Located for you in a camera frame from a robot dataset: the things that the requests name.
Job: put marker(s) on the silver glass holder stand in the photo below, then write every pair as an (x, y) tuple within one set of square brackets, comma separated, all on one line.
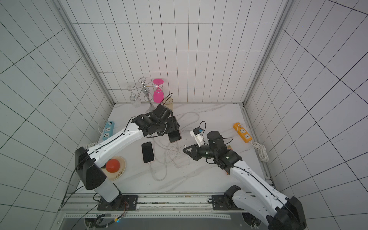
[(147, 96)]

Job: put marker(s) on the amber plastic cup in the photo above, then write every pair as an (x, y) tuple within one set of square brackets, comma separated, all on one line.
[(168, 102)]

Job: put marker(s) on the pink wine glass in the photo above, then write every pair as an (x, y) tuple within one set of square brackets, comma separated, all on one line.
[(158, 95)]

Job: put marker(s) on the clear wine glass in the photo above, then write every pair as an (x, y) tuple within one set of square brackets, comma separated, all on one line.
[(134, 98)]

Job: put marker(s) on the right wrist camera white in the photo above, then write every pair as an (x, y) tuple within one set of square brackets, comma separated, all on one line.
[(197, 133)]

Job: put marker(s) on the orange power strip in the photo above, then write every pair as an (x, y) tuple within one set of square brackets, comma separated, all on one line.
[(241, 131)]

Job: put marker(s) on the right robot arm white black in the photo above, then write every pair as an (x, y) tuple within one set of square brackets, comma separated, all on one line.
[(254, 195)]

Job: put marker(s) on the blue power strip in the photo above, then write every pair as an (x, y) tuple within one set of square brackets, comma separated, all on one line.
[(108, 130)]

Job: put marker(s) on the metal base rail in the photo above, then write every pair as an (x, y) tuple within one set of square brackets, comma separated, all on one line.
[(202, 205)]

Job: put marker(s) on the black phone pink case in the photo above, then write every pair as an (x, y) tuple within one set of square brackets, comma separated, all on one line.
[(174, 136)]

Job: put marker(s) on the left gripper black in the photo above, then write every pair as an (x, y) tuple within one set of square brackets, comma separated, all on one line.
[(173, 126)]

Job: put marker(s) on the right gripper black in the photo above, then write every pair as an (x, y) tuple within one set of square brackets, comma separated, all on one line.
[(196, 152)]

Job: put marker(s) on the red ball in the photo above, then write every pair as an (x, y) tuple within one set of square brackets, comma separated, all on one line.
[(112, 166)]

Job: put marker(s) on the beige plate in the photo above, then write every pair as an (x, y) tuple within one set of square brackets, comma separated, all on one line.
[(115, 176)]

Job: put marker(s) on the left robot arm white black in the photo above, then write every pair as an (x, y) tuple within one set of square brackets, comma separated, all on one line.
[(89, 162)]

